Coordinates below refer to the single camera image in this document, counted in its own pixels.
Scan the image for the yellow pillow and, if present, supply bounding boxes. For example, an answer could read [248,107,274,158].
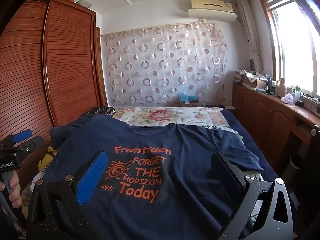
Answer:
[46,145,59,163]

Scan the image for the long wooden cabinet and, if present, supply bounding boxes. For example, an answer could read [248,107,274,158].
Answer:
[232,81,320,170]

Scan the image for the pink thermos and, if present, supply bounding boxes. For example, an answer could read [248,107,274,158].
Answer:
[278,78,288,97]

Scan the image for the wooden louvered wardrobe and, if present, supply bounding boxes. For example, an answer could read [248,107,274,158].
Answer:
[0,0,108,188]

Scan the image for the navy bed sheet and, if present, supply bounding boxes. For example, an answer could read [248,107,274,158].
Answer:
[220,107,280,180]

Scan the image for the floral storage box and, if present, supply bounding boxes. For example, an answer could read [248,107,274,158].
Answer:
[234,70,248,82]

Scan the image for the sheer circle-patterned curtain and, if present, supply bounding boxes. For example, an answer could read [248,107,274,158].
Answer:
[101,22,228,105]

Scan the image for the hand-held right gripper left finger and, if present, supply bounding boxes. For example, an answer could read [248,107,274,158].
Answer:
[26,151,108,240]

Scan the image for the white window drape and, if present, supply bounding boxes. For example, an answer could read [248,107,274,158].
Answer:
[236,0,263,73]

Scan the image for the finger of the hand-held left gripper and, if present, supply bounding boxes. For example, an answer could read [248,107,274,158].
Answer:
[0,129,33,151]
[15,136,45,160]

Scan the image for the person's left hand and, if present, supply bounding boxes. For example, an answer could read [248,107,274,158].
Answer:
[0,172,23,208]

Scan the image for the purple and white object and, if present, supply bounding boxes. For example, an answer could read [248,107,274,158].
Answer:
[281,93,295,104]

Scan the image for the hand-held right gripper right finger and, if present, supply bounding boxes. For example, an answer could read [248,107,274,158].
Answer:
[211,150,293,240]

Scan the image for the blue plastic bag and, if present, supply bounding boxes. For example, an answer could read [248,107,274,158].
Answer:
[178,92,198,103]

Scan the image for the floral quilt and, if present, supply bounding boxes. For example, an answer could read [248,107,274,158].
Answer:
[112,106,237,134]

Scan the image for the navy printed t-shirt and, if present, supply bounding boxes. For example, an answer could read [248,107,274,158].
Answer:
[41,115,264,240]

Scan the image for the white air deflector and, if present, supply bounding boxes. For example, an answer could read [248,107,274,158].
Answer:
[188,8,237,22]

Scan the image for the open cardboard box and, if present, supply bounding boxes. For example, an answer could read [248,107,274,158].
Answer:
[244,71,268,89]

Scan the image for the beige air conditioner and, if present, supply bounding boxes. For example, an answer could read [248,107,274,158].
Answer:
[190,0,234,13]

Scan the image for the wooden-framed window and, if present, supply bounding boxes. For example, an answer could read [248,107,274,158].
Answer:
[259,0,320,98]

